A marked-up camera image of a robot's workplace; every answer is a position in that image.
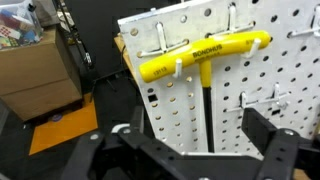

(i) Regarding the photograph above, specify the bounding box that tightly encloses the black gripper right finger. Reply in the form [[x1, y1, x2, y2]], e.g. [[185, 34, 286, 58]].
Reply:
[[241, 108, 320, 180]]

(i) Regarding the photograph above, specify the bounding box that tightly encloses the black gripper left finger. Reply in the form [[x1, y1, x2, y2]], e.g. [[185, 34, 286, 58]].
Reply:
[[61, 106, 188, 180]]

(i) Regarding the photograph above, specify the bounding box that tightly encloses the large yellow T-handle hex key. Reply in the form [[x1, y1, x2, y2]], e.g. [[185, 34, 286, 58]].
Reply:
[[138, 30, 272, 154]]

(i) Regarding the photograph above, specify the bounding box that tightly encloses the orange floor mat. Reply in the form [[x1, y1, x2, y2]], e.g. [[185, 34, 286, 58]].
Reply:
[[28, 94, 99, 156]]

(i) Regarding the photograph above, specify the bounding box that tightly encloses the white pegboard hook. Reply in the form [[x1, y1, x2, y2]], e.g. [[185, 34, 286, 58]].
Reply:
[[286, 3, 320, 39], [136, 21, 191, 80], [205, 2, 262, 59], [225, 82, 292, 114]]

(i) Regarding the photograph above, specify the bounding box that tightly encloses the white metal pegboard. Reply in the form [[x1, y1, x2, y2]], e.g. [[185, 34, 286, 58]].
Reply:
[[116, 0, 320, 160]]

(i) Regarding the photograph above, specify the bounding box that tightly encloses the black tripod stand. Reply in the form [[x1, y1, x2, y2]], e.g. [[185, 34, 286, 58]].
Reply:
[[54, 0, 118, 101]]

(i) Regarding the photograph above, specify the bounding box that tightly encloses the cardboard box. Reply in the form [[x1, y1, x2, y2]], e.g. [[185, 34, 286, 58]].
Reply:
[[0, 26, 84, 122]]

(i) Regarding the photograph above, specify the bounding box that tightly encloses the plastic bin of coloured blocks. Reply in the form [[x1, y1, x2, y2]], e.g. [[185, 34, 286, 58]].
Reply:
[[0, 0, 45, 51]]

